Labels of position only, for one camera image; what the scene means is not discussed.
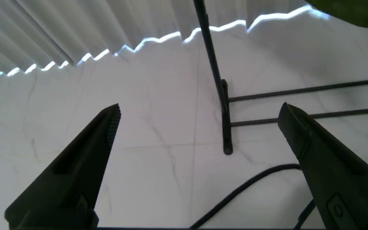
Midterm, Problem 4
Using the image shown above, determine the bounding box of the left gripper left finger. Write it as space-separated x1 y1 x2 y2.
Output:
4 103 122 230

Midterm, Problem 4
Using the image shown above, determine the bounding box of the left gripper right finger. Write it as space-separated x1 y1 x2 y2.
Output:
277 102 368 230

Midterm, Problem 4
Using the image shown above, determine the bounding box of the green printed shirt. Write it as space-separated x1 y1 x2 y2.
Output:
305 0 368 31

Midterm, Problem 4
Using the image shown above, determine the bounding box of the black clothes rack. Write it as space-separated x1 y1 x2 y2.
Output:
192 0 368 157

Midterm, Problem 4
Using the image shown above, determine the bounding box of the white curtain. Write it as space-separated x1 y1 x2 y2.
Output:
0 0 312 81

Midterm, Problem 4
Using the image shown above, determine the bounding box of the black cable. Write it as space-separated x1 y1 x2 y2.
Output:
293 198 318 230
189 163 302 230

